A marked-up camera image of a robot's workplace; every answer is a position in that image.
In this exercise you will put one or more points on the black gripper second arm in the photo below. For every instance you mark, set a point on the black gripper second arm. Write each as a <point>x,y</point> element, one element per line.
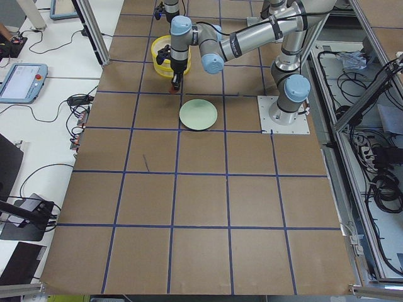
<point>178,65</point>

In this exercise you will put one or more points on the red-brown bun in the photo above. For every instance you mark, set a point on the red-brown bun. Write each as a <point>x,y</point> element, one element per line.
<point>173,90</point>

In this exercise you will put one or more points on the yellow steamer layer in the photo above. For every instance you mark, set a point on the yellow steamer layer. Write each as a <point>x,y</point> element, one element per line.
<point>158,44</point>
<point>164,69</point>

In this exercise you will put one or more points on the person hand at desk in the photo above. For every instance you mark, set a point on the person hand at desk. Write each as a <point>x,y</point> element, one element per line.
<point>5,32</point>

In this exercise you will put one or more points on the light green plate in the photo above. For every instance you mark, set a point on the light green plate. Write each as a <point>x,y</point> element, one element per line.
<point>198,114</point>

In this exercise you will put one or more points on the black power adapter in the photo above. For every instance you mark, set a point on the black power adapter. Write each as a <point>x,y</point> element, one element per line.
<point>79,100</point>

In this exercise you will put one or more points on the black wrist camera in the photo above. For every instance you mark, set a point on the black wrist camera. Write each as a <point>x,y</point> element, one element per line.
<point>163,54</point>

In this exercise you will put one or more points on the aluminium frame post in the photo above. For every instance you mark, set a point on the aluminium frame post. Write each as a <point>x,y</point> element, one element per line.
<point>90,25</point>

